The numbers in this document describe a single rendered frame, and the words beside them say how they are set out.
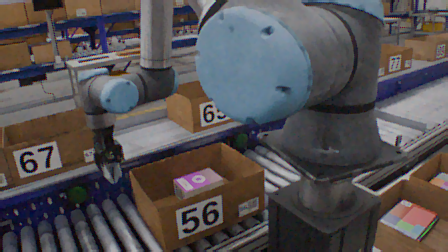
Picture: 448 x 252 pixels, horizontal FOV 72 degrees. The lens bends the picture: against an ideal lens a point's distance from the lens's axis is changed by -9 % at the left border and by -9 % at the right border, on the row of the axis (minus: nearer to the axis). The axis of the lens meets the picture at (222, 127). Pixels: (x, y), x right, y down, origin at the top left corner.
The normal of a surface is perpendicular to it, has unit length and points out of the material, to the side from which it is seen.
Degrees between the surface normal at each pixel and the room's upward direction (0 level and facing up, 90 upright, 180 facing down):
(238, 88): 91
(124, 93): 90
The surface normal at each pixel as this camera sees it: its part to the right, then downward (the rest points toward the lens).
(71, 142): 0.55, 0.28
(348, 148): 0.00, 0.01
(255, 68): -0.67, 0.33
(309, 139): -0.65, -0.06
